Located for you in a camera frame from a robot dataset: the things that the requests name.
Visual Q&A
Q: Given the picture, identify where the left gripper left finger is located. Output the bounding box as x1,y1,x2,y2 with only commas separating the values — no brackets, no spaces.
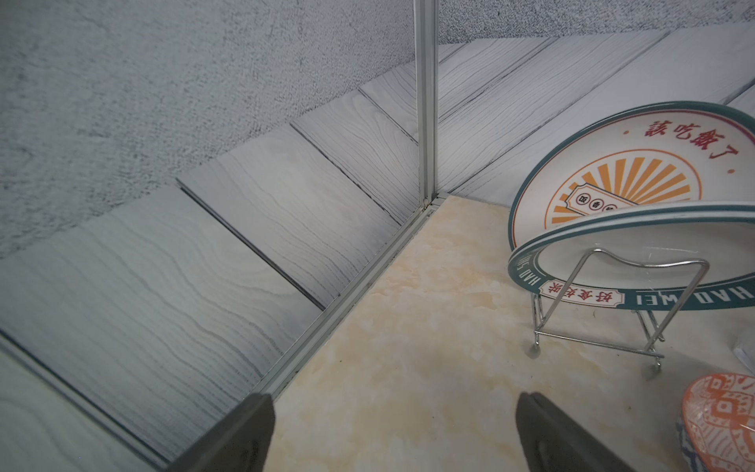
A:
166,393,275,472

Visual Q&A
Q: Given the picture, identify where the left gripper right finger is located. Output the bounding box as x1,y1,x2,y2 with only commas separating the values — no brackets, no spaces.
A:
515,393,633,472

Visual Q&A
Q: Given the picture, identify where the red patterned bowl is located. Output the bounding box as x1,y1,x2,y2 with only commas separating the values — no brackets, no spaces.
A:
676,373,754,472

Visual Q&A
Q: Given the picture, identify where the clear plastic cup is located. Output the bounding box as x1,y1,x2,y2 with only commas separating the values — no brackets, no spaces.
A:
733,328,755,374

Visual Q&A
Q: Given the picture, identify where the green rimmed white plate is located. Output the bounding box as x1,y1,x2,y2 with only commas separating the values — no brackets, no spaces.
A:
507,202,754,311

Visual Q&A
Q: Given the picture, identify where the orange sunburst plate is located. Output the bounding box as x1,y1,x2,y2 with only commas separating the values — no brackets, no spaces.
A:
508,101,754,249

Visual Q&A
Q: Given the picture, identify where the metal wire plate stand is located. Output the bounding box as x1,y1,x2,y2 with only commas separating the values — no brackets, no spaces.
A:
527,248,710,377

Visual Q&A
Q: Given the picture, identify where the left aluminium frame post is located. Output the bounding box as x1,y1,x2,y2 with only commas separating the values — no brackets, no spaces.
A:
414,0,438,208

